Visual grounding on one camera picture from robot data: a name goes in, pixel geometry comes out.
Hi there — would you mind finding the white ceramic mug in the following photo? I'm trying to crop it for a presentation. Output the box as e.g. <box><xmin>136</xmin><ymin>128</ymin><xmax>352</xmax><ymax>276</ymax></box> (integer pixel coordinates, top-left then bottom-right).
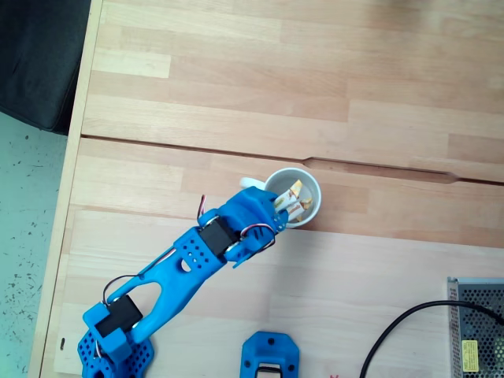
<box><xmin>239</xmin><ymin>167</ymin><xmax>323</xmax><ymax>229</ymax></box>

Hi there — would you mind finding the perforated metal power supply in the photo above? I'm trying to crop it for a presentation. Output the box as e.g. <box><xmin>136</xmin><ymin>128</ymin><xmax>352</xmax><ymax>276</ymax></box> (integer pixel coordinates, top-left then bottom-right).
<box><xmin>447</xmin><ymin>276</ymin><xmax>504</xmax><ymax>378</ymax></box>

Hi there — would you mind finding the black power cable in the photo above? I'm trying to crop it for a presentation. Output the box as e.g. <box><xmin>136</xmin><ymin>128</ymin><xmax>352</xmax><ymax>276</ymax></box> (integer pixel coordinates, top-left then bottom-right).
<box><xmin>360</xmin><ymin>300</ymin><xmax>504</xmax><ymax>378</ymax></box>

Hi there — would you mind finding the light wooden board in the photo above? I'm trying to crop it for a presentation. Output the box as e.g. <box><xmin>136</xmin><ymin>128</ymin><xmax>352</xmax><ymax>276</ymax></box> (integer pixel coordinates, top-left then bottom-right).
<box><xmin>39</xmin><ymin>204</ymin><xmax>504</xmax><ymax>378</ymax></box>

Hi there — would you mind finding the white yellow sweet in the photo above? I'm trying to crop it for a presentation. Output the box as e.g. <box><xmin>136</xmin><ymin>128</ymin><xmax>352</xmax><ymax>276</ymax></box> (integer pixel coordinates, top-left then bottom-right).
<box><xmin>287</xmin><ymin>198</ymin><xmax>314</xmax><ymax>222</ymax></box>
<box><xmin>274</xmin><ymin>179</ymin><xmax>304</xmax><ymax>209</ymax></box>

